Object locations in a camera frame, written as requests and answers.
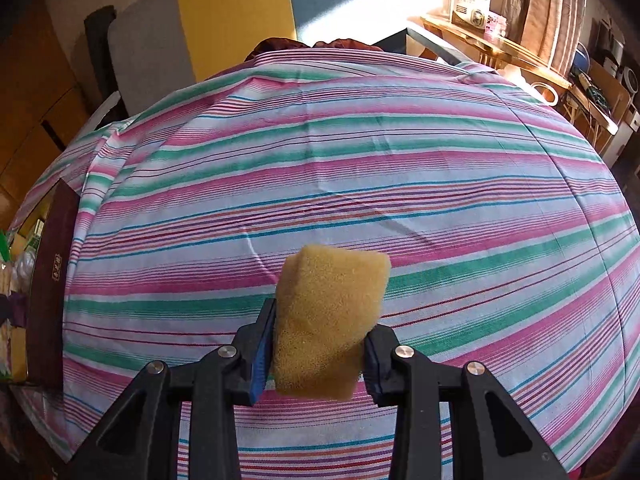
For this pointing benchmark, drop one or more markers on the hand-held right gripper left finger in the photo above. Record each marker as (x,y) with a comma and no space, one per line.
(262,355)

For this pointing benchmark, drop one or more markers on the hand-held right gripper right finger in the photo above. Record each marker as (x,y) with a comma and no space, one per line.
(375,367)

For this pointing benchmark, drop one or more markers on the yellow sponge block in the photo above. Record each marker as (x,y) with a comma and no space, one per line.
(325,320)

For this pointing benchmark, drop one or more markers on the gold lined storage box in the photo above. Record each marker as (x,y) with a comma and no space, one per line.
(50,285)

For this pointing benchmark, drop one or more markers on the striped pink green bedsheet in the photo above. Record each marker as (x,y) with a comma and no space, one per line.
(400,185)

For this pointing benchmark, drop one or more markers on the small folding table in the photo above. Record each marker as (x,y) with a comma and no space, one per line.
(600,117)

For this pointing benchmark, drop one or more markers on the wooden wardrobe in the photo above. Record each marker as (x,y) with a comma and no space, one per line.
(30,110)

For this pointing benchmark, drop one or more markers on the wooden side table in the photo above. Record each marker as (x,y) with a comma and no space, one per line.
(500,50)

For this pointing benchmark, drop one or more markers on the grey yellow blue chair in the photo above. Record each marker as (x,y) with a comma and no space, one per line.
(230,10)

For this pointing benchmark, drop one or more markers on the cardboard sheet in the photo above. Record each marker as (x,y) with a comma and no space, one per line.
(610,90)

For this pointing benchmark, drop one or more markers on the small pink box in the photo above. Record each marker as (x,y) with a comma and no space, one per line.
(496,24)

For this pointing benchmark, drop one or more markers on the blue round object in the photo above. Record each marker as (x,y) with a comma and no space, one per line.
(582,60)

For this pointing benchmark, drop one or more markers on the white round fan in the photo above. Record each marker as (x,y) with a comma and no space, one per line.
(627,79)

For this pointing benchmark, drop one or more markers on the striped beige curtain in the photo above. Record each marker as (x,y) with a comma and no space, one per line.
(545,10)

